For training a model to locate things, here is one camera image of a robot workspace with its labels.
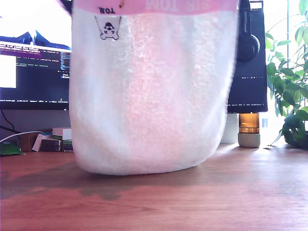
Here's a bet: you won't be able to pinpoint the green leafy houseplant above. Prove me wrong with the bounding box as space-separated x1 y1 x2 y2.
264 0 308 149

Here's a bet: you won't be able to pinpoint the white cable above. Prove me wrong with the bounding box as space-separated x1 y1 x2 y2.
0 131 46 144

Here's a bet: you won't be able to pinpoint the thin black cable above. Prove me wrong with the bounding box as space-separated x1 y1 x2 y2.
0 110 15 128

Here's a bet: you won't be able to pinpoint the white pink tea towel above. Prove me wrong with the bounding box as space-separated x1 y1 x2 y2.
68 0 241 176

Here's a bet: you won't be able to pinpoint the black headphones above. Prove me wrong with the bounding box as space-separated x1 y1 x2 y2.
237 0 260 63

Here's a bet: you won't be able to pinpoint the green white barcode box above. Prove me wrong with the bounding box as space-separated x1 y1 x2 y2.
62 140 74 153

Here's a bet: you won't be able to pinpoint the brown cardboard box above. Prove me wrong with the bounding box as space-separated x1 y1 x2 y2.
19 132 39 153

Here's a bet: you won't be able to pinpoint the green snack bag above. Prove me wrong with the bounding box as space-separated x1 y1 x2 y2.
0 141 26 156

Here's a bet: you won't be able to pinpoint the amber glass jar grey base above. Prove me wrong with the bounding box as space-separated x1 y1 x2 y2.
238 113 261 149

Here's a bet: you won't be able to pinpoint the black monitor with terminal screen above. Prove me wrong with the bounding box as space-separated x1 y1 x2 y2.
0 0 73 111

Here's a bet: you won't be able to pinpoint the wide black monitor with stand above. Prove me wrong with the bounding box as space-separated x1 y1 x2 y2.
227 1 268 114

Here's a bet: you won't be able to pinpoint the black desk cable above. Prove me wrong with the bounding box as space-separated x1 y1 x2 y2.
0 126 21 135

